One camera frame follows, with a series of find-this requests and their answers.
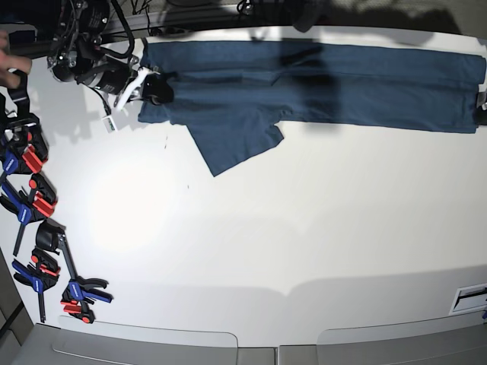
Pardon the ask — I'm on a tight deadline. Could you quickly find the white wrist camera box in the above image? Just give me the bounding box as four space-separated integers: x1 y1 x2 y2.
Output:
101 115 119 134

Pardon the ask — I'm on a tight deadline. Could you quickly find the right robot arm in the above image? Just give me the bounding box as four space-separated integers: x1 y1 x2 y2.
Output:
47 1 163 115

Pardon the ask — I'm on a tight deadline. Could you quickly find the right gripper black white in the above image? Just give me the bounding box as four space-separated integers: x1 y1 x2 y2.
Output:
89 57 176 113

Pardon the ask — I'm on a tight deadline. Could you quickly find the person hand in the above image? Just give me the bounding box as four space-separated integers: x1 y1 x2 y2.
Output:
1 30 32 89

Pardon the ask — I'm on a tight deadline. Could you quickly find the white slotted table plate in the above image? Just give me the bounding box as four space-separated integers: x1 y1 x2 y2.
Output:
449 284 486 316

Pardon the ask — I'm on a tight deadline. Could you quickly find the dark blue T-shirt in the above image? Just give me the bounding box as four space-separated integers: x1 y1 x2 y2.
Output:
138 41 486 175

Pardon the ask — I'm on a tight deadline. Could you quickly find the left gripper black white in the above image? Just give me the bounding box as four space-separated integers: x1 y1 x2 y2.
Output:
474 90 487 125

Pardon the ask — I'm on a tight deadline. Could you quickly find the blue red bar clamp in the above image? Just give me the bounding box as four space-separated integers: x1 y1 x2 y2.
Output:
12 247 60 323
1 173 58 257
57 233 113 324
1 70 49 182

